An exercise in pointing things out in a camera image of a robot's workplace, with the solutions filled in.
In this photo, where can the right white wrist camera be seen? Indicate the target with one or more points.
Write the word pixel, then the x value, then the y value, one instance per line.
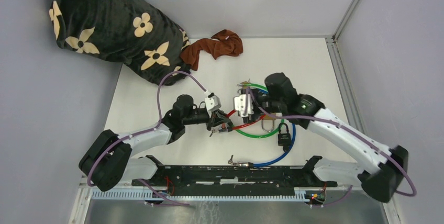
pixel 243 105

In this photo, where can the white cable duct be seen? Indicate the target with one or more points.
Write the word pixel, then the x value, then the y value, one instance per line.
pixel 146 194

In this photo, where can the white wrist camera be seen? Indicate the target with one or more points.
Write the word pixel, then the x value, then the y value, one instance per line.
pixel 212 102
pixel 243 105

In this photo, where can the black padlock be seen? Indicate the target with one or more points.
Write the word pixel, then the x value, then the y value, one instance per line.
pixel 284 136

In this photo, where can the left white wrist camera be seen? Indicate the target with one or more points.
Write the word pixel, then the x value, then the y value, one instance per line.
pixel 212 102

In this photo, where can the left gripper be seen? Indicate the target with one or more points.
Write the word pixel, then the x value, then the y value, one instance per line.
pixel 214 115

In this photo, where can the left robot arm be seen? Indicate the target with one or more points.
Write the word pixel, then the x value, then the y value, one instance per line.
pixel 110 159

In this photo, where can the red cable lock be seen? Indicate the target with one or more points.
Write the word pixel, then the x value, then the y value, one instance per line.
pixel 245 121

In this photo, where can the brown towel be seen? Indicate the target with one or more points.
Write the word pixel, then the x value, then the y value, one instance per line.
pixel 225 42

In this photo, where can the black floral plush blanket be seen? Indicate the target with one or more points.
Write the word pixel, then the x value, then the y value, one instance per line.
pixel 131 32

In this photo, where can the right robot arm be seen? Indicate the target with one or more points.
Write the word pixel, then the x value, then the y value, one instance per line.
pixel 381 171

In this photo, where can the blue cable lock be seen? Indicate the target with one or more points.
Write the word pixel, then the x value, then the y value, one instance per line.
pixel 282 156

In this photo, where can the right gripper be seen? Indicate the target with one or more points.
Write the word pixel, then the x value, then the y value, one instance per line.
pixel 255 116

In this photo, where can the small brass padlock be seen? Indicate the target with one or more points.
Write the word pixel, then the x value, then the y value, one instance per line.
pixel 244 83

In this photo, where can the aluminium frame rail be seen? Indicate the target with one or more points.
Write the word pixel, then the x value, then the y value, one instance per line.
pixel 342 72

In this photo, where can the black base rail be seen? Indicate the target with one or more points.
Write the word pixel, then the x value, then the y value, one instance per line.
pixel 235 181

